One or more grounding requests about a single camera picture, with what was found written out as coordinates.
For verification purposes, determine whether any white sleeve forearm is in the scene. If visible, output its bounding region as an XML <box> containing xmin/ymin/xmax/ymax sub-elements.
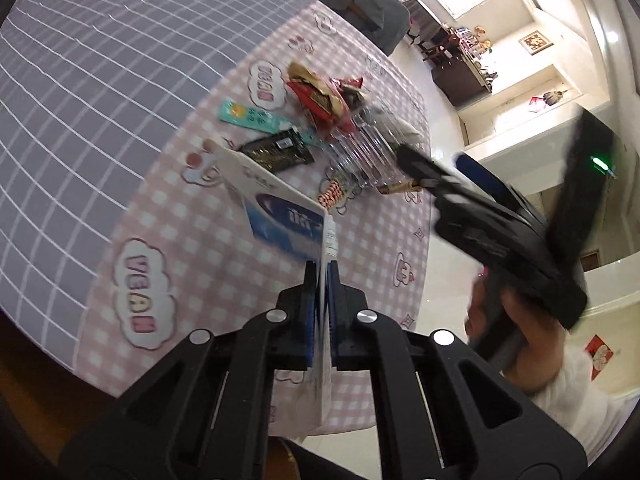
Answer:
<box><xmin>532</xmin><ymin>347</ymin><xmax>638</xmax><ymax>465</ymax></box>

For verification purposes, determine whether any person's right hand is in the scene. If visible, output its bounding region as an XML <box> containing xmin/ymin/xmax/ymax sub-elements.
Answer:
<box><xmin>464</xmin><ymin>278</ymin><xmax>576</xmax><ymax>396</ymax></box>

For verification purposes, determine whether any dark wooden desk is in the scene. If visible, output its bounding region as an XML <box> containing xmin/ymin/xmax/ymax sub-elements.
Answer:
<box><xmin>430</xmin><ymin>46</ymin><xmax>492</xmax><ymax>108</ymax></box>

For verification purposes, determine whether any red door decoration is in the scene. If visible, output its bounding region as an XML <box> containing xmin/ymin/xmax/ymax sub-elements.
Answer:
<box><xmin>585</xmin><ymin>335</ymin><xmax>614</xmax><ymax>380</ymax></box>

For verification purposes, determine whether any black snack wrapper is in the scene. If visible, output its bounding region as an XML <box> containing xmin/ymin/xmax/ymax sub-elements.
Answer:
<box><xmin>238</xmin><ymin>128</ymin><xmax>314</xmax><ymax>174</ymax></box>

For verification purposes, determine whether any grey covered chair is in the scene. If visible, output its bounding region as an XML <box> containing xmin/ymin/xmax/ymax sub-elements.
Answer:
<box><xmin>319</xmin><ymin>0</ymin><xmax>410</xmax><ymax>55</ymax></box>

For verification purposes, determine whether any teal snack wrapper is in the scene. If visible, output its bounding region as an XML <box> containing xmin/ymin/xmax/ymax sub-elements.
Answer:
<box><xmin>217</xmin><ymin>100</ymin><xmax>316</xmax><ymax>145</ymax></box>

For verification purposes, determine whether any pink grey checkered tablecloth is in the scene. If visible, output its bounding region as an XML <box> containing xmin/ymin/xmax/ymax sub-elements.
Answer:
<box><xmin>1</xmin><ymin>0</ymin><xmax>428</xmax><ymax>396</ymax></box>

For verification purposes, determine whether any framed picture far wall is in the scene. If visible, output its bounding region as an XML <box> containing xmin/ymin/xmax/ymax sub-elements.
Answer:
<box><xmin>518</xmin><ymin>30</ymin><xmax>553</xmax><ymax>55</ymax></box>

